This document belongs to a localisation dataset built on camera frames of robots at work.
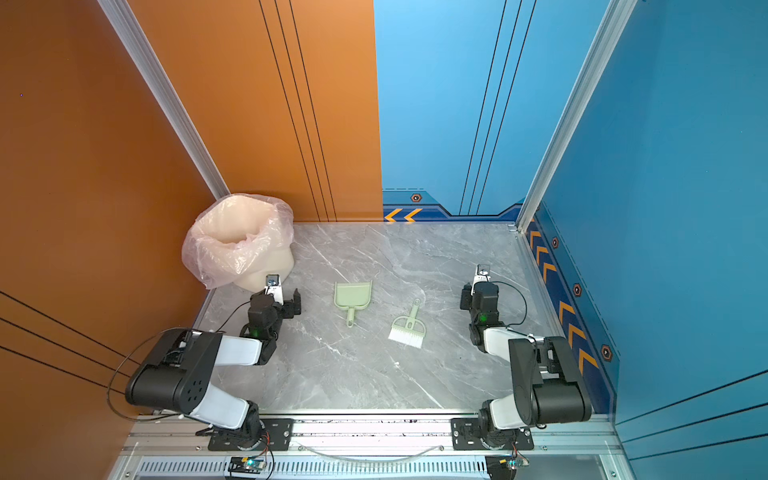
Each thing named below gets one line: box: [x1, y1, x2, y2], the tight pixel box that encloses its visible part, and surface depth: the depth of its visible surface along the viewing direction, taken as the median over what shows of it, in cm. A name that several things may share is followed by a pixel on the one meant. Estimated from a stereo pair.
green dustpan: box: [334, 280, 373, 328], surface depth 101 cm
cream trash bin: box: [194, 195, 295, 293], surface depth 87 cm
